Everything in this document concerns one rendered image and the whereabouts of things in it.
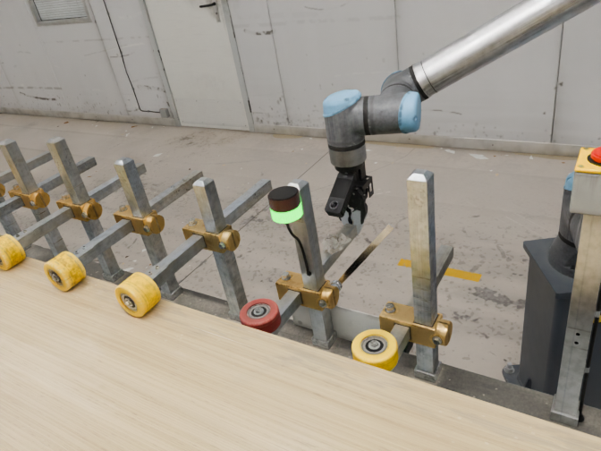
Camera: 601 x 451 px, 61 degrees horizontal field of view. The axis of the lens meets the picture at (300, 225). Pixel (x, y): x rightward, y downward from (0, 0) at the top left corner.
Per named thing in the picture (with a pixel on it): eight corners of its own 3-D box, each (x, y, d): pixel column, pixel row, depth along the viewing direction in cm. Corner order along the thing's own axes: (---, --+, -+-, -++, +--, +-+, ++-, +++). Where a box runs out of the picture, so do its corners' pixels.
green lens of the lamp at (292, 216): (283, 205, 101) (280, 195, 100) (308, 208, 98) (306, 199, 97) (266, 220, 97) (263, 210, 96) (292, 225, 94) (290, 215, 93)
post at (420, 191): (423, 366, 110) (413, 165, 86) (438, 370, 109) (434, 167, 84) (417, 378, 108) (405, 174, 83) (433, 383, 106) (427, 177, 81)
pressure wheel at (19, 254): (3, 227, 132) (25, 245, 131) (5, 246, 138) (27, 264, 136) (-19, 240, 128) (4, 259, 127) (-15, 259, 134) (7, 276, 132)
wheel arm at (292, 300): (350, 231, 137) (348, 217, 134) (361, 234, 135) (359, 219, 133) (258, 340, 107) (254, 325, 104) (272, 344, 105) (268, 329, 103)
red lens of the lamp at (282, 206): (280, 194, 100) (278, 184, 99) (306, 198, 97) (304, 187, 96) (263, 208, 96) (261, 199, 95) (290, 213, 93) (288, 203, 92)
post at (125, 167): (177, 302, 151) (122, 155, 126) (186, 306, 149) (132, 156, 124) (169, 310, 148) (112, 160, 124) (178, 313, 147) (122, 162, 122)
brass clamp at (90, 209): (77, 207, 154) (71, 192, 151) (106, 213, 147) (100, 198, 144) (60, 217, 150) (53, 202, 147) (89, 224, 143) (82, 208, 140)
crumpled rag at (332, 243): (329, 232, 130) (328, 225, 129) (353, 236, 127) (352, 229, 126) (313, 251, 124) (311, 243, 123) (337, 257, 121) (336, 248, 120)
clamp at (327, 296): (290, 286, 121) (286, 269, 118) (341, 299, 114) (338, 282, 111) (277, 302, 117) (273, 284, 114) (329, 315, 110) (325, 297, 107)
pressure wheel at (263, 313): (264, 333, 112) (253, 292, 106) (294, 342, 108) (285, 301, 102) (242, 358, 107) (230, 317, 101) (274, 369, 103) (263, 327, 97)
